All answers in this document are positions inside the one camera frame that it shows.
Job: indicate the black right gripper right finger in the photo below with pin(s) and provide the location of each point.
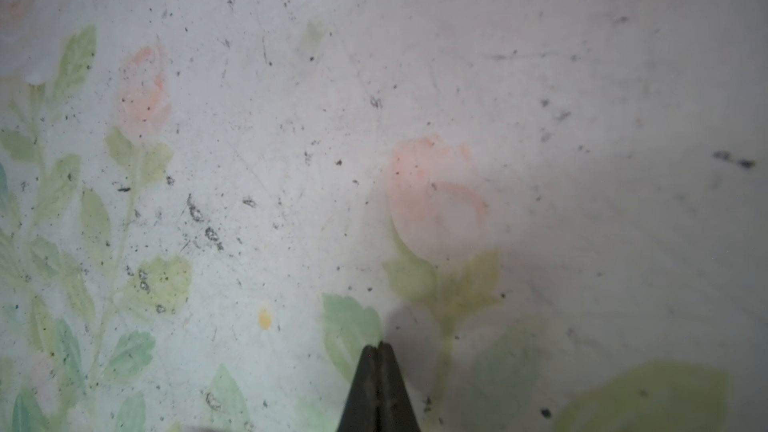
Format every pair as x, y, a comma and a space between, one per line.
395, 412

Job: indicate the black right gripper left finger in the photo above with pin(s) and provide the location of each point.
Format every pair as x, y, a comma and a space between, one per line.
361, 409

